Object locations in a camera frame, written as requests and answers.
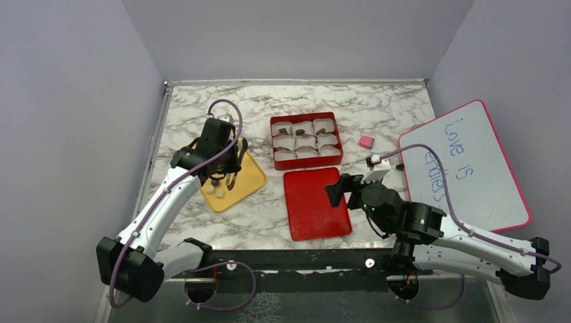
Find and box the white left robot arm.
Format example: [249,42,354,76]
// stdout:
[96,118,245,308]

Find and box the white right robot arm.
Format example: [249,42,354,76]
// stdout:
[325,174,551,300]

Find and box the white chocolate cube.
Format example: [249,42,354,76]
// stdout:
[215,190,226,199]

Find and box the red chocolate box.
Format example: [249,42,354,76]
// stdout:
[269,112,343,170]

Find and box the red box lid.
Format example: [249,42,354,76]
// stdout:
[283,167,352,242]

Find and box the pink whiteboard eraser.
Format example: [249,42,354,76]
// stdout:
[358,136,375,149]

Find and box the yellow plastic tray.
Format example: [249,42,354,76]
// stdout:
[200,139,267,212]

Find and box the pink framed whiteboard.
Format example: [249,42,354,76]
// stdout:
[399,100,532,232]

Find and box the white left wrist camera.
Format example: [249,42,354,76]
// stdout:
[217,114,234,124]

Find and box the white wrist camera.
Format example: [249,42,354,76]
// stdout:
[217,114,234,124]
[361,153,391,184]

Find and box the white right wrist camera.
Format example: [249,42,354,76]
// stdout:
[361,153,391,184]

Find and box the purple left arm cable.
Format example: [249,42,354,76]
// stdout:
[108,98,244,310]

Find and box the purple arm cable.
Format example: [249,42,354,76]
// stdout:
[376,143,563,274]
[108,98,244,310]

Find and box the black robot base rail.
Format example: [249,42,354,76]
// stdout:
[168,238,434,295]

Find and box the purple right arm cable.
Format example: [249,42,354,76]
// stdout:
[376,143,563,274]

